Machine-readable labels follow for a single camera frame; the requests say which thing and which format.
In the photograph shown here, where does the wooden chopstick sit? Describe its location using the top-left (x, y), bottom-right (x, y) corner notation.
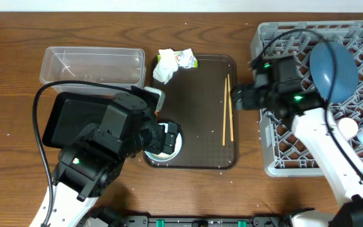
top-left (227, 74), bottom-right (234, 142)
top-left (222, 78), bottom-right (228, 146)

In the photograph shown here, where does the dark blue plate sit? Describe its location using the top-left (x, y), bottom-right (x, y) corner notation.
top-left (309, 42), bottom-right (359, 103)

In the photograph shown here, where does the small pink cup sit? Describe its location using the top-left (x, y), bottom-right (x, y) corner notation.
top-left (337, 117), bottom-right (359, 141)

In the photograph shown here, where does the foil snack wrapper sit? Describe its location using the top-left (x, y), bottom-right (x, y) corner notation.
top-left (157, 49), bottom-right (198, 69)

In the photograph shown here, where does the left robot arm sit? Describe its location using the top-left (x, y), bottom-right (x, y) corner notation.
top-left (31, 86), bottom-right (182, 226)

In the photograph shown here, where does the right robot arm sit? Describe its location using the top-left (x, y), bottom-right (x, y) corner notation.
top-left (230, 56), bottom-right (363, 226)

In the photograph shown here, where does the light blue rice bowl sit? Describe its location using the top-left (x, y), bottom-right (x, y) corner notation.
top-left (144, 122), bottom-right (183, 162)

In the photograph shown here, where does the dark brown serving tray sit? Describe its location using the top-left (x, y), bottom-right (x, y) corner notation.
top-left (144, 54), bottom-right (239, 170)

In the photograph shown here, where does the crumpled white napkin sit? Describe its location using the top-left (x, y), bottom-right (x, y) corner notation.
top-left (153, 49), bottom-right (178, 84)

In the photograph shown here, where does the clear plastic bin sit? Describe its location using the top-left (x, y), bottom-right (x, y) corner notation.
top-left (40, 46), bottom-right (146, 89)

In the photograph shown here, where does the black plastic tray bin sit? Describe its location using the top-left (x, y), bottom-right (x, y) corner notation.
top-left (42, 92), bottom-right (110, 148)

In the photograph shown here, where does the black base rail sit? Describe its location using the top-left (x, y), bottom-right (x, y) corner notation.
top-left (77, 206), bottom-right (337, 227)

